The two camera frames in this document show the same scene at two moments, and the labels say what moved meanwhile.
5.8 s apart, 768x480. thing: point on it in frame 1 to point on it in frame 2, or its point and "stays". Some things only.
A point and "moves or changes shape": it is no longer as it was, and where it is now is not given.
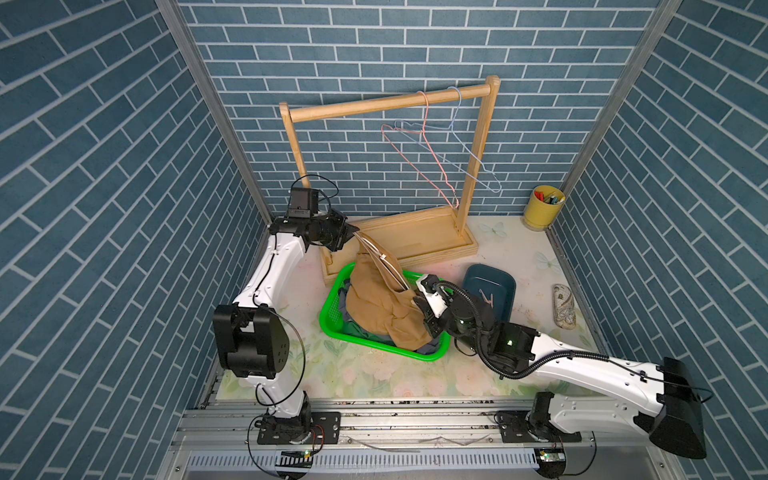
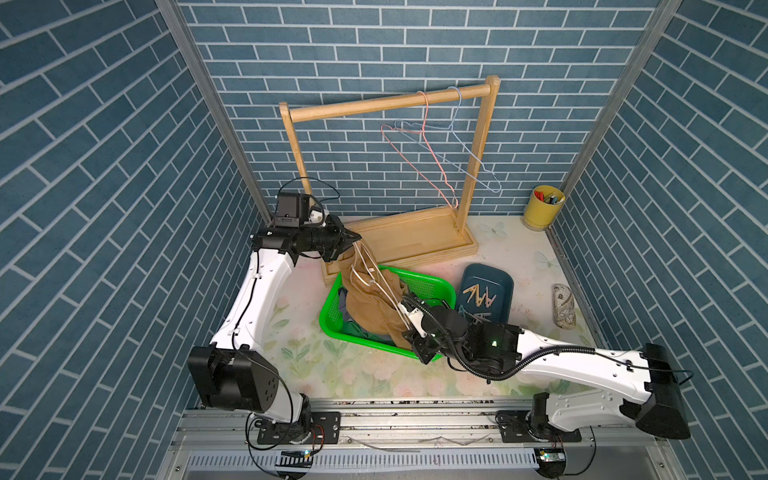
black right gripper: [429, 318] to [417, 343]
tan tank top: [381, 300] moves or changes shape
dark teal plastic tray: [494, 284] stays
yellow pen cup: [544, 204] stays
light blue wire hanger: [459, 141] stays
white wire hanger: [386, 261] to [366, 270]
